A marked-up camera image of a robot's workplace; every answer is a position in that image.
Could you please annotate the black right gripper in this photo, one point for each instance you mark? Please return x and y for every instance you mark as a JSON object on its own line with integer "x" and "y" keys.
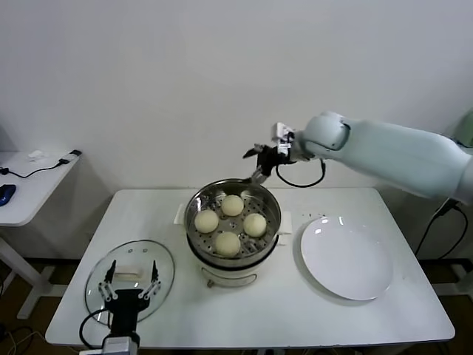
{"x": 273, "y": 159}

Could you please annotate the white side desk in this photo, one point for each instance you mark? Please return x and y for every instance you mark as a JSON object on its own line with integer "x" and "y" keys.
{"x": 37, "y": 192}

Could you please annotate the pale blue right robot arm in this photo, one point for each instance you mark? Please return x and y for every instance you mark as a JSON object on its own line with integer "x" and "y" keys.
{"x": 388, "y": 151}

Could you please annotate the white electric cooker pot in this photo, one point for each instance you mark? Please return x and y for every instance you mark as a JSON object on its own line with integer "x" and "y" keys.
{"x": 229, "y": 275}

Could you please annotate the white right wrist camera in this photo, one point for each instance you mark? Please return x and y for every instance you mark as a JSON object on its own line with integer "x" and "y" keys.
{"x": 282, "y": 138}

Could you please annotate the stainless steel steamer basket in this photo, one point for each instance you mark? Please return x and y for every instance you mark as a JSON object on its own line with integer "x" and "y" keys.
{"x": 196, "y": 201}

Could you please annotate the small white object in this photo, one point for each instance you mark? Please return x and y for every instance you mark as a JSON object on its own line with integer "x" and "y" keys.
{"x": 35, "y": 155}

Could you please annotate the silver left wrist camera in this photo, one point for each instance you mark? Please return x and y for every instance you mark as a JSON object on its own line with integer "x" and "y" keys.
{"x": 120, "y": 344}

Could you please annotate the white steamed baozi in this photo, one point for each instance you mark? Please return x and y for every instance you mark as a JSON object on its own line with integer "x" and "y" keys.
{"x": 206, "y": 222}
{"x": 232, "y": 205}
{"x": 227, "y": 244}
{"x": 255, "y": 225}

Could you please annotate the pale green appliance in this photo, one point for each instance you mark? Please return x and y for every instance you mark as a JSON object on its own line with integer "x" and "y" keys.
{"x": 467, "y": 125}

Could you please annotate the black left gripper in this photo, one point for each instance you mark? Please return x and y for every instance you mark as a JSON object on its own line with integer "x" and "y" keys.
{"x": 123, "y": 310}

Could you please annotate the white round plate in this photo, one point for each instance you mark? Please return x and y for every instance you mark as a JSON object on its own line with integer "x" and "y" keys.
{"x": 343, "y": 259}

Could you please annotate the blue computer mouse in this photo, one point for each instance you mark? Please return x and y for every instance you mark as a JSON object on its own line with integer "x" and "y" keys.
{"x": 6, "y": 194}

